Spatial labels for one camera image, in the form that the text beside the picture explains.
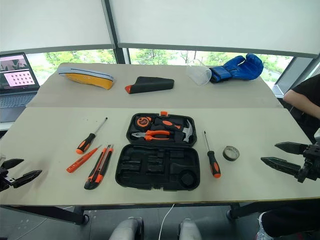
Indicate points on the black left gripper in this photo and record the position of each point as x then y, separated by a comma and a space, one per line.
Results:
5, 180

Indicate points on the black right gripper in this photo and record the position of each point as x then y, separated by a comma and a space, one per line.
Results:
311, 165

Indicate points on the roll of dark tape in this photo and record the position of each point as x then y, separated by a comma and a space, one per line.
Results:
226, 155

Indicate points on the black orange screwdriver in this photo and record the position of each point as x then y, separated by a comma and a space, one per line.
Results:
86, 143
213, 163

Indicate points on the black orange utility knife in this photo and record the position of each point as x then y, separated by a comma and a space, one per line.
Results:
98, 167

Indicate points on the black tool case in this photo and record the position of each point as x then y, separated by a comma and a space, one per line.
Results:
160, 175

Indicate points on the person in black shirt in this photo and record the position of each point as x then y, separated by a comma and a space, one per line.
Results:
307, 95

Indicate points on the white patterned sneaker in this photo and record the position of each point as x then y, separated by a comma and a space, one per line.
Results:
261, 231

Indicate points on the open laptop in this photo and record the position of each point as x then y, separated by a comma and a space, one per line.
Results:
15, 75

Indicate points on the blue boxing glove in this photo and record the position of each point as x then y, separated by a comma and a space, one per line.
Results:
240, 67

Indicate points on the yellow grey shoe insole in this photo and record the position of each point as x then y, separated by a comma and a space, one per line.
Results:
87, 78

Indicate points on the clear plastic cup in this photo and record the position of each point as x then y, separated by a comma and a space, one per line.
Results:
200, 75

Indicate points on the grey rounded robot leg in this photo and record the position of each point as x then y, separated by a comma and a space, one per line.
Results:
188, 230
127, 228

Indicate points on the orange black tape measure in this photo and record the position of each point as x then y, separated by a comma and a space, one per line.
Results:
143, 122

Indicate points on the white roller blind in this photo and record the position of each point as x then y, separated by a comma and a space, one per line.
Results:
50, 22
212, 22

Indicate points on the black pouch with red tip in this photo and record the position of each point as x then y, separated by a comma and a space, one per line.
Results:
152, 85

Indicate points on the dark window pillar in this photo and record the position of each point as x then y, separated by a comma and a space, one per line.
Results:
112, 27

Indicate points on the black table leg frame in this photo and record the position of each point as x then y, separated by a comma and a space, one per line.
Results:
250, 210
50, 212

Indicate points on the grey angled window frame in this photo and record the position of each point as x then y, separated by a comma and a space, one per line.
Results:
292, 75

